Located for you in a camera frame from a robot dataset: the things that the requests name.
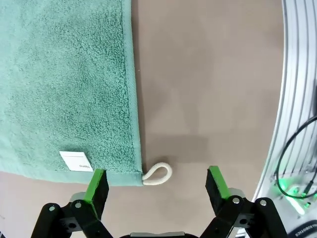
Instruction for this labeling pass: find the green terry towel with loop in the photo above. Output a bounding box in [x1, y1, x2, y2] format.
[0, 0, 173, 187]

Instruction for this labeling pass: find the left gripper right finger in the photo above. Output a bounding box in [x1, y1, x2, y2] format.
[198, 165, 290, 238]

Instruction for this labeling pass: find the aluminium slotted mounting plate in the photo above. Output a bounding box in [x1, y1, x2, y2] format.
[252, 0, 317, 206]

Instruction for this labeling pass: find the black base cable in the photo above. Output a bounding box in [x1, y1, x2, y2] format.
[276, 116, 317, 199]

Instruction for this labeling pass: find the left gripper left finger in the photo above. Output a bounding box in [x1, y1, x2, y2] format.
[31, 168, 113, 238]

